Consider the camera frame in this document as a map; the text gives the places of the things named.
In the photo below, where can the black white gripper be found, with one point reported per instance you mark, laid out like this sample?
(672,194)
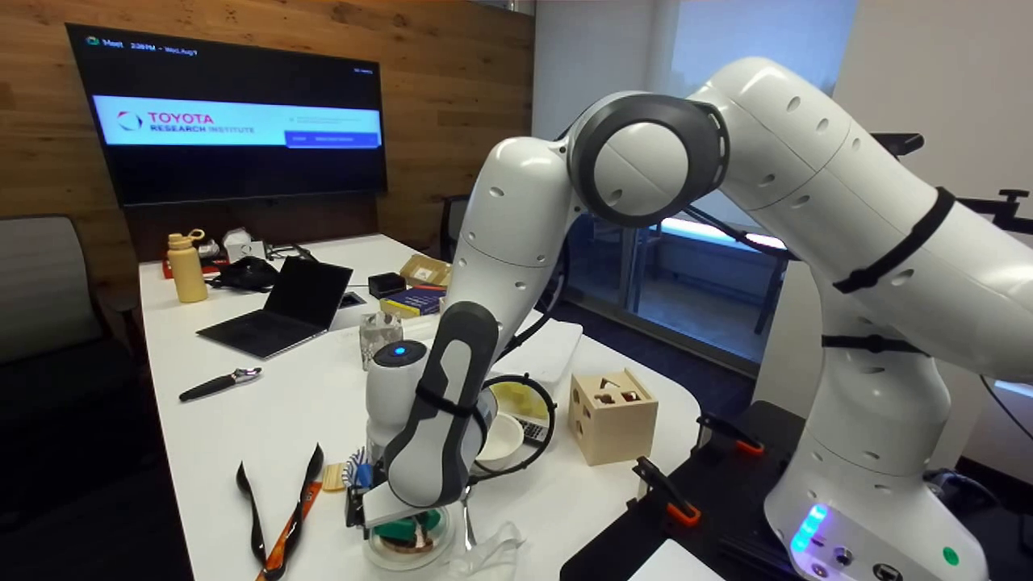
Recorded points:
(379,501)

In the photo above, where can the green object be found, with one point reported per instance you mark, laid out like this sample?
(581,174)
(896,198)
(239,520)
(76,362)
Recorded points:
(407,528)

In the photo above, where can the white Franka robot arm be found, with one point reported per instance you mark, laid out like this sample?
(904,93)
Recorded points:
(819,173)

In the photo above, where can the clear round plate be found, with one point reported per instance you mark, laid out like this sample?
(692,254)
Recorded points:
(414,549)

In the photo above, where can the white bowl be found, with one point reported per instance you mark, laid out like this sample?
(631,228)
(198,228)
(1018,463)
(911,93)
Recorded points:
(503,440)

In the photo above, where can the black rimmed round plate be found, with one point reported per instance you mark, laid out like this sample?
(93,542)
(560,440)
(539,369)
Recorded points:
(536,408)

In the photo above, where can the white pen cup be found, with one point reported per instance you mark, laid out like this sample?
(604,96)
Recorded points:
(375,337)

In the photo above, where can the white rectangular tray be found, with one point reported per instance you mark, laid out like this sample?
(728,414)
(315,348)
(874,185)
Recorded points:
(551,349)

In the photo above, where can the wooden shape sorter box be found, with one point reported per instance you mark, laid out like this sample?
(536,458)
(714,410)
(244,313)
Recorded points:
(616,416)

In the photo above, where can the black marker pen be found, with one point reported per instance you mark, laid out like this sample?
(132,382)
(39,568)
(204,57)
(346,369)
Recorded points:
(219,384)

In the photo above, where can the black laptop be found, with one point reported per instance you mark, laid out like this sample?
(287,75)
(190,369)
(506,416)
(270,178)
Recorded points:
(287,308)

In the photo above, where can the open cardboard box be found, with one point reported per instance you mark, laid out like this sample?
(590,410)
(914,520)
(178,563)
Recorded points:
(426,272)

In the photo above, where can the black orange bar clamp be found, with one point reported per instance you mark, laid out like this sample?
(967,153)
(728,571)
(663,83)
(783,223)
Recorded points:
(734,435)
(666,491)

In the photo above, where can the black bag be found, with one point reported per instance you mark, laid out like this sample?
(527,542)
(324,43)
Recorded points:
(247,272)

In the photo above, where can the black mounting base board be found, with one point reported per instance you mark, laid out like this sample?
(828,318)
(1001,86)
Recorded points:
(731,504)

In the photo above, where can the yellow water bottle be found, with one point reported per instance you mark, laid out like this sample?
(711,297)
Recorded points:
(190,268)

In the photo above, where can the grey office chair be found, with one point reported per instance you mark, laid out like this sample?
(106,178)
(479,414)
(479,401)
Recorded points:
(42,285)

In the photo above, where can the wall mounted TV screen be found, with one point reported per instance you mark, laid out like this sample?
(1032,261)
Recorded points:
(230,117)

